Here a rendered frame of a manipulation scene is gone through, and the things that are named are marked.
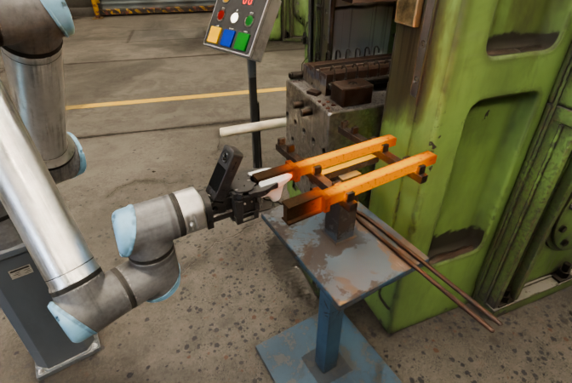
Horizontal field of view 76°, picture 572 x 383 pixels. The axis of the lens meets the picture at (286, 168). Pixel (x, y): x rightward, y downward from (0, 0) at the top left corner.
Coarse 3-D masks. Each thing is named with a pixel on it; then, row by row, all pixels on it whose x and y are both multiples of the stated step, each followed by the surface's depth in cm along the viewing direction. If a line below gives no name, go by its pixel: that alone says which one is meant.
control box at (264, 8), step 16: (240, 0) 166; (256, 0) 159; (272, 0) 157; (224, 16) 171; (240, 16) 165; (256, 16) 159; (272, 16) 161; (208, 32) 177; (256, 32) 158; (224, 48) 169; (256, 48) 160
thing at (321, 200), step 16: (416, 160) 86; (432, 160) 88; (368, 176) 80; (384, 176) 81; (400, 176) 84; (320, 192) 74; (336, 192) 75; (288, 208) 69; (304, 208) 73; (320, 208) 75; (288, 224) 71
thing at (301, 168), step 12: (360, 144) 93; (372, 144) 93; (324, 156) 88; (336, 156) 88; (348, 156) 90; (360, 156) 92; (276, 168) 83; (288, 168) 83; (300, 168) 83; (324, 168) 87
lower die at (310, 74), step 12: (324, 60) 146; (336, 60) 143; (348, 60) 139; (384, 60) 139; (312, 72) 137; (324, 72) 129; (336, 72) 129; (348, 72) 130; (360, 72) 132; (372, 72) 134; (384, 72) 136; (312, 84) 139; (324, 84) 130; (384, 84) 138
